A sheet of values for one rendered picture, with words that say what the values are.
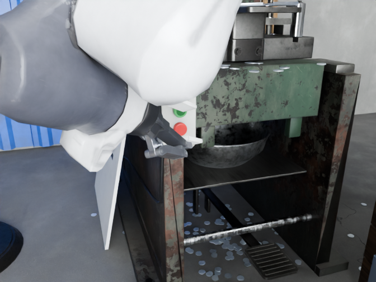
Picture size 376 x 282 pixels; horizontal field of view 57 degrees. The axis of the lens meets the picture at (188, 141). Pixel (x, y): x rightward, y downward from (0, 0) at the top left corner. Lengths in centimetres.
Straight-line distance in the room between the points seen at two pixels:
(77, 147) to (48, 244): 95
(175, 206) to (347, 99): 53
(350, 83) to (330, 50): 185
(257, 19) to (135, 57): 70
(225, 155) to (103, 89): 71
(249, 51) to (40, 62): 71
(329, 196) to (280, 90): 35
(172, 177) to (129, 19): 58
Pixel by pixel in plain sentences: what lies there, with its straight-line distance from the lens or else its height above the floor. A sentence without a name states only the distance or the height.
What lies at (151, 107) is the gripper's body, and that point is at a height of 65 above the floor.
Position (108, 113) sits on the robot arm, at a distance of 37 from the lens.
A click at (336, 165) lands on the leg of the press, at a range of 105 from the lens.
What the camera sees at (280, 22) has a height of 74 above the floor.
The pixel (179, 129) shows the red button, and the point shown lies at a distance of 71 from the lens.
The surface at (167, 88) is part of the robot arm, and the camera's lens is 27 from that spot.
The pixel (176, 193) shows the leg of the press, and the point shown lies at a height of 36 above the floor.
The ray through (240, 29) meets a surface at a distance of 92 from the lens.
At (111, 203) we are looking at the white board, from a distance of 119.
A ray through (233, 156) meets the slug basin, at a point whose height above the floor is 37.
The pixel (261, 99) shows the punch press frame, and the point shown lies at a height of 56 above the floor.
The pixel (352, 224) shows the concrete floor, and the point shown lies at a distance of 151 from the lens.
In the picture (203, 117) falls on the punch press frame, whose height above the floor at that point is 52.
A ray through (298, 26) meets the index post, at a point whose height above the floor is 73.
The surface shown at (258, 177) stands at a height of 31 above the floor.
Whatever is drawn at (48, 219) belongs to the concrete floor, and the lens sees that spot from 151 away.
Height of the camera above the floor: 76
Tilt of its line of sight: 20 degrees down
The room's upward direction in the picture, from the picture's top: straight up
